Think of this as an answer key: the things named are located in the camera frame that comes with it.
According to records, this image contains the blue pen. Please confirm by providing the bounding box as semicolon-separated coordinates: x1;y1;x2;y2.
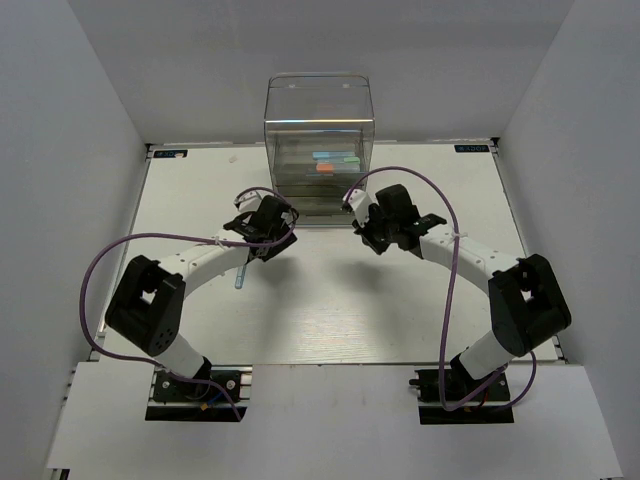
234;265;247;290

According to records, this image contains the orange cap highlighter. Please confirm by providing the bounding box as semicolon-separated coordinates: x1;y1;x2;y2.
316;163;360;174

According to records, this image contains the blue cap highlighter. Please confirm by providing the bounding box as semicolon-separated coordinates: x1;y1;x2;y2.
312;151;351;161

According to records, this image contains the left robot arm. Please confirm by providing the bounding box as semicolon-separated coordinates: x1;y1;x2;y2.
105;194;298;399

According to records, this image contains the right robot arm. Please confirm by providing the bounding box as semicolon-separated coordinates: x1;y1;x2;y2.
343;184;571;399

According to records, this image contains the right table label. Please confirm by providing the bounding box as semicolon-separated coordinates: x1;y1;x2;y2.
454;144;490;153

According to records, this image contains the table label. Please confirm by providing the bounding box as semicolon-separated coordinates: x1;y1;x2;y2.
454;144;490;153
153;150;188;159

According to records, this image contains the clear plastic drawer organizer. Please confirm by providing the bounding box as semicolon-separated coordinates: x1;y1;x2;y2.
263;72;376;226

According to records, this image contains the left table label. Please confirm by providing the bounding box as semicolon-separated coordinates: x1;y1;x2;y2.
153;150;188;159

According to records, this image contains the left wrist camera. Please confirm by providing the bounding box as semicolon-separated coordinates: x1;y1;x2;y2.
234;190;262;213

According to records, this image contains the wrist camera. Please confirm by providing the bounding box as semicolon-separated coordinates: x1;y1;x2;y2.
234;190;262;213
342;189;373;227

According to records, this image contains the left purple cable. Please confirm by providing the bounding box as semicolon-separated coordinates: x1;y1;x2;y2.
79;187;301;420

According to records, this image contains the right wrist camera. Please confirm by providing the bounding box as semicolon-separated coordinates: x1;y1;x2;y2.
342;189;373;227

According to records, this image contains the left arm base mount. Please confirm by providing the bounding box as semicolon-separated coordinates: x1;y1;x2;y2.
145;366;252;423

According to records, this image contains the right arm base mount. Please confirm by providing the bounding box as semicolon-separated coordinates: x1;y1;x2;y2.
407;367;515;426

